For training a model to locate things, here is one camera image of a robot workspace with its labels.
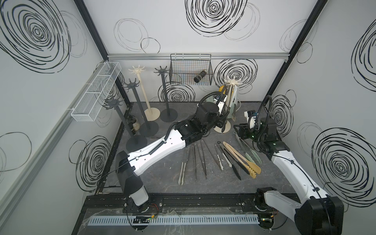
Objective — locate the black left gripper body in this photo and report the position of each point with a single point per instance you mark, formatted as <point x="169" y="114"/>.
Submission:
<point x="217" y="122"/>

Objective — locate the black wire wall basket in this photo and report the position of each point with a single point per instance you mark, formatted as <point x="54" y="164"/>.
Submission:
<point x="184" y="67"/>

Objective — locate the dark grey rack stand front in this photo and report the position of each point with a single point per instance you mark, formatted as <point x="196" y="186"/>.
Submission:
<point x="135" y="142"/>

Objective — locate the black pepper grinder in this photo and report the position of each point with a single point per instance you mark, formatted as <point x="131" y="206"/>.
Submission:
<point x="200" y="76"/>

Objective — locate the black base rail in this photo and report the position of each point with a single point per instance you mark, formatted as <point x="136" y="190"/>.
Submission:
<point x="159" y="202"/>

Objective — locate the dark grey rack stand back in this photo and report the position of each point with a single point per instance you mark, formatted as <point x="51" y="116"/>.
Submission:
<point x="168" y="115"/>

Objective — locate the small glass jar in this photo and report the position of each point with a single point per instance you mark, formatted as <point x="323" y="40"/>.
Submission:
<point x="133" y="123"/>

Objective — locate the black nylon tongs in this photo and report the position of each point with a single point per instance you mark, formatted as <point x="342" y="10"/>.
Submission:
<point x="227" y="156"/>

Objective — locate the white wire wall basket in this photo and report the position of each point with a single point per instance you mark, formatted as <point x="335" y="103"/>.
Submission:
<point x="97" y="92"/>

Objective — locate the white handled slotted steel tongs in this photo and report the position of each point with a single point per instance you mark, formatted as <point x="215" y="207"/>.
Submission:
<point x="233" y="103"/>

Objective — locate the grey cable duct strip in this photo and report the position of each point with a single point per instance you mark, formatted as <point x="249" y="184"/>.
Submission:
<point x="209" y="219"/>

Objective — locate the slim black tongs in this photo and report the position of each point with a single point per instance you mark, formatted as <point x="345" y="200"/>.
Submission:
<point x="209" y="161"/>

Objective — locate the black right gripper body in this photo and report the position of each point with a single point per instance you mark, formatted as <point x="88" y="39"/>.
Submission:
<point x="252" y="134"/>

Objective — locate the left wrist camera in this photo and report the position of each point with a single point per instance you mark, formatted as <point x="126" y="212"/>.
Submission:
<point x="220" y="101"/>

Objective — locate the dark grey rack stand middle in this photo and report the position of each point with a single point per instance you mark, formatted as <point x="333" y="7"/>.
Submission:
<point x="148" y="128"/>

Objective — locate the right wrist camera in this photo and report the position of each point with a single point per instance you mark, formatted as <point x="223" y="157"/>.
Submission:
<point x="251" y="119"/>

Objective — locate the green ringed steel tongs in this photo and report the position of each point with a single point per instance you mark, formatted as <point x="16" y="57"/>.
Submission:
<point x="250" y="153"/>

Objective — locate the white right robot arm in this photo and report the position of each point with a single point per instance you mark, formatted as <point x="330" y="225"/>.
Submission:
<point x="316" y="212"/>

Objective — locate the tall cream utensil rack stand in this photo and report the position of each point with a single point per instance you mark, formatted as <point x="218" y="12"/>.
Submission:
<point x="151" y="113"/>

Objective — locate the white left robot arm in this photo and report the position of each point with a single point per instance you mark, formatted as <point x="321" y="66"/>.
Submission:
<point x="130" y="166"/>

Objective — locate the small steel tongs white tip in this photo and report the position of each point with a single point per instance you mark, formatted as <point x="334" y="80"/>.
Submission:
<point x="221" y="156"/>

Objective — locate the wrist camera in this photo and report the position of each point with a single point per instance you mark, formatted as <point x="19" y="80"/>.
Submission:
<point x="220" y="101"/>
<point x="251" y="119"/>

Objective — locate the wooden bamboo tongs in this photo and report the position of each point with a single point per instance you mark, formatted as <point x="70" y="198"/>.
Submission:
<point x="249" y="167"/>

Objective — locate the black slotted spatula tongs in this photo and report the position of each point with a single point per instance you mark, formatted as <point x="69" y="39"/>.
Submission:
<point x="224" y="90"/>

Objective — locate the dark grey rack stand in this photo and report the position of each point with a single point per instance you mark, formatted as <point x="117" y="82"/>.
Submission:
<point x="168" y="115"/>
<point x="148" y="128"/>
<point x="135" y="142"/>

